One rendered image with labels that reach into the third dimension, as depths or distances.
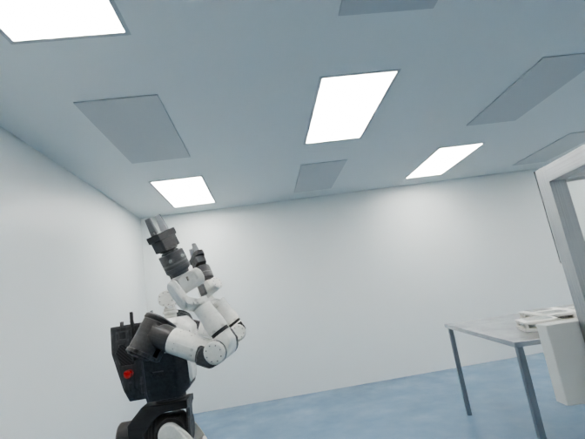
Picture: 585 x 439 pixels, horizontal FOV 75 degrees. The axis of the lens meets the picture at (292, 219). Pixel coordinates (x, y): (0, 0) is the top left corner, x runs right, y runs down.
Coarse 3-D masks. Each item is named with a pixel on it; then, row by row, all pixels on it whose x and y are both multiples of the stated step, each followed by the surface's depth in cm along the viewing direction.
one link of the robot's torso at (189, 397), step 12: (192, 396) 159; (144, 408) 146; (156, 408) 146; (168, 408) 147; (180, 408) 147; (132, 420) 145; (144, 420) 145; (192, 420) 154; (120, 432) 146; (132, 432) 144; (144, 432) 144; (192, 432) 151
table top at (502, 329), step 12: (444, 324) 395; (456, 324) 378; (468, 324) 365; (480, 324) 354; (492, 324) 342; (504, 324) 332; (480, 336) 305; (492, 336) 282; (504, 336) 274; (516, 336) 268; (528, 336) 261
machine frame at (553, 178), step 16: (560, 160) 126; (576, 160) 119; (544, 176) 135; (560, 176) 128; (576, 176) 133; (544, 192) 137; (560, 192) 132; (560, 208) 131; (560, 224) 131; (576, 224) 130; (560, 240) 132; (576, 240) 129; (560, 256) 134; (576, 256) 128; (576, 272) 127; (576, 288) 128; (576, 304) 129
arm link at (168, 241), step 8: (168, 232) 133; (176, 232) 136; (152, 240) 127; (160, 240) 129; (168, 240) 131; (176, 240) 135; (160, 248) 129; (168, 248) 130; (176, 248) 133; (168, 256) 129; (176, 256) 130; (184, 256) 133; (168, 264) 130
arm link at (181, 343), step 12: (168, 336) 132; (180, 336) 132; (192, 336) 132; (168, 348) 131; (180, 348) 130; (192, 348) 129; (204, 348) 126; (216, 348) 125; (192, 360) 129; (204, 360) 127; (216, 360) 125
